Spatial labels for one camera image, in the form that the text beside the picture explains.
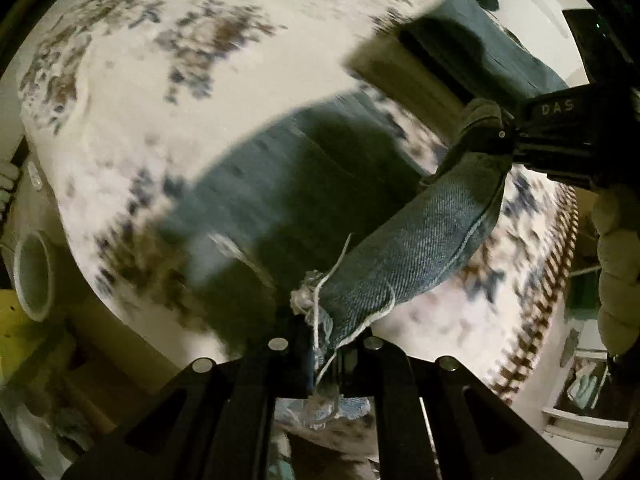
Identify blue denim pants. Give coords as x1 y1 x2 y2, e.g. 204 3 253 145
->
154 0 572 430

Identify gloved right hand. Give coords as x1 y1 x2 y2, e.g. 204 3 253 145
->
591 191 639 356

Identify floral bed sheet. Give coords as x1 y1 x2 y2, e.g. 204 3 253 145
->
17 0 564 366

